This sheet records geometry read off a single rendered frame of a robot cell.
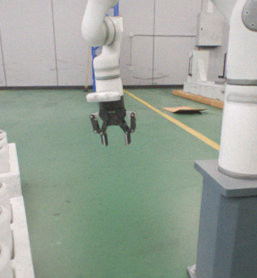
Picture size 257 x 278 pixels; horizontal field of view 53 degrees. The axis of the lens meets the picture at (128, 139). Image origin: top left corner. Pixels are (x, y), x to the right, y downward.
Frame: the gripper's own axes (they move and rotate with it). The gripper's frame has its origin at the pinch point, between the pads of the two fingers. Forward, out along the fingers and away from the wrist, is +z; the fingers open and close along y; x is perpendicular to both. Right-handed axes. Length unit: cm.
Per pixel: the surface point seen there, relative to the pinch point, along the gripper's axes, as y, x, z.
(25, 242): 8.4, 37.5, 5.2
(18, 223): 13.7, 32.3, 5.4
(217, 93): -56, -303, 54
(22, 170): 61, -31, 28
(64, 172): 39, -33, 30
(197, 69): -32, -416, 35
